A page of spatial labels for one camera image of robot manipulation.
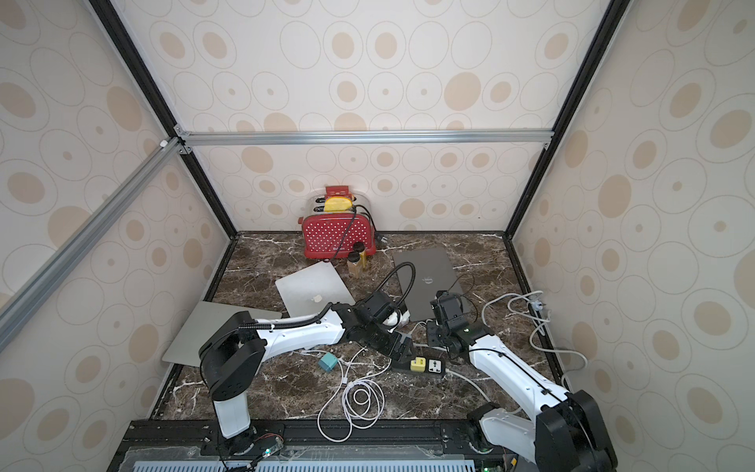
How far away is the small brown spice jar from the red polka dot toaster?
24 mm

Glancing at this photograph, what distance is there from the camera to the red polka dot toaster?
103 cm

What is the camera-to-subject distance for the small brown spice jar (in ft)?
3.34
